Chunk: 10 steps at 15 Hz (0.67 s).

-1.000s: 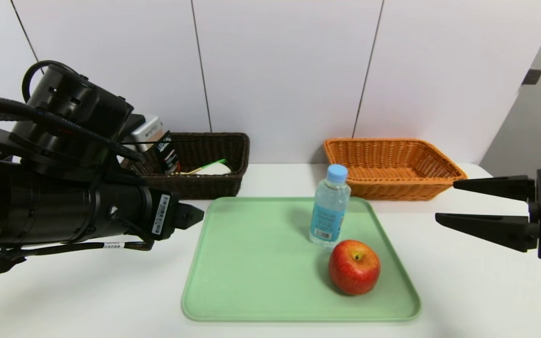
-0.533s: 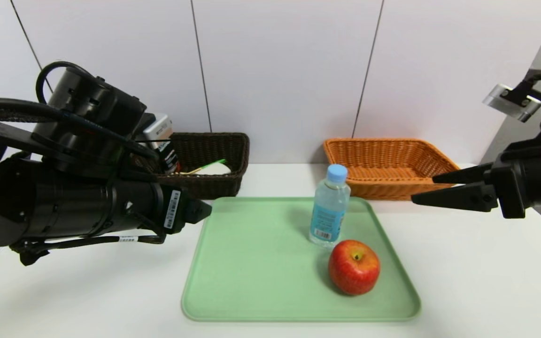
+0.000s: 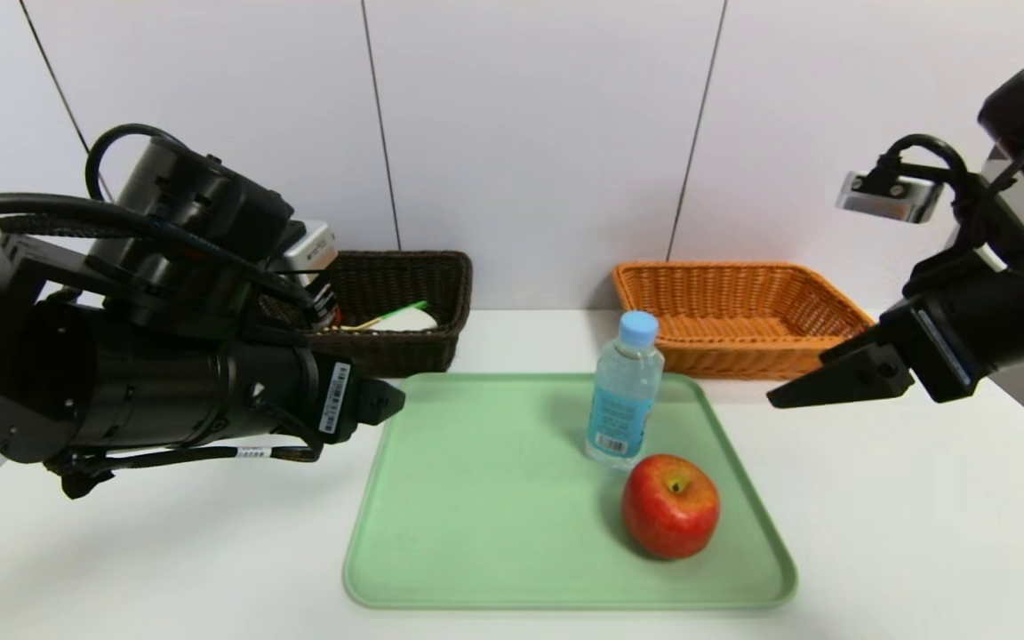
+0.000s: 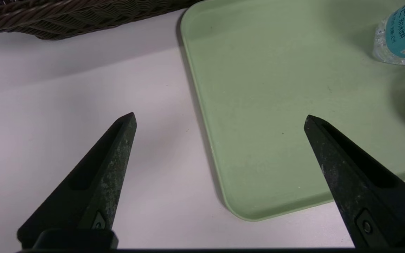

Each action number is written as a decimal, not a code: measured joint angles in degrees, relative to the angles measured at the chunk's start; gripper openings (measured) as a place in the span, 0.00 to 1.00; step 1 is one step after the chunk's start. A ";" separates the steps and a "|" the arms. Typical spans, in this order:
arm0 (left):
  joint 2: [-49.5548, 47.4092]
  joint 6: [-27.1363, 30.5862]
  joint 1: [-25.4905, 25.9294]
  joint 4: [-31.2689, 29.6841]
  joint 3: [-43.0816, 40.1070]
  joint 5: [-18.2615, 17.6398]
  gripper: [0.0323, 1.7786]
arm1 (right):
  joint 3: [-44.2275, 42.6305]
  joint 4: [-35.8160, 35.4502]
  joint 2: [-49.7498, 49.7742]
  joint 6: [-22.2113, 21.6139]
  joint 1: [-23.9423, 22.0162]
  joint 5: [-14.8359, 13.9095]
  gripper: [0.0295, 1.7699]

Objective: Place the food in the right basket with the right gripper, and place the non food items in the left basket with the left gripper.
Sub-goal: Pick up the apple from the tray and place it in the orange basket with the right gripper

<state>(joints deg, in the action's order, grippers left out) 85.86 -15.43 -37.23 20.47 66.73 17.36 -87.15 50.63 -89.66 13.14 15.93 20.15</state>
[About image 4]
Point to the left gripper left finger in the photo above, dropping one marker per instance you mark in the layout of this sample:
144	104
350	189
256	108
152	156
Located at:
86	196

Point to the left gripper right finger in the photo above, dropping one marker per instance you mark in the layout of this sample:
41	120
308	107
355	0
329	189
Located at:
360	189

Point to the dark brown wicker basket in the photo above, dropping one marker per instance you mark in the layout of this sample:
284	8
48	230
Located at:
65	17

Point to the light green plastic tray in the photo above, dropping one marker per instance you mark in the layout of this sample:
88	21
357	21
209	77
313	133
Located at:
276	88

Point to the clear water bottle blue cap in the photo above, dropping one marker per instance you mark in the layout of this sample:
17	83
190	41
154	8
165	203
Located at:
403	35

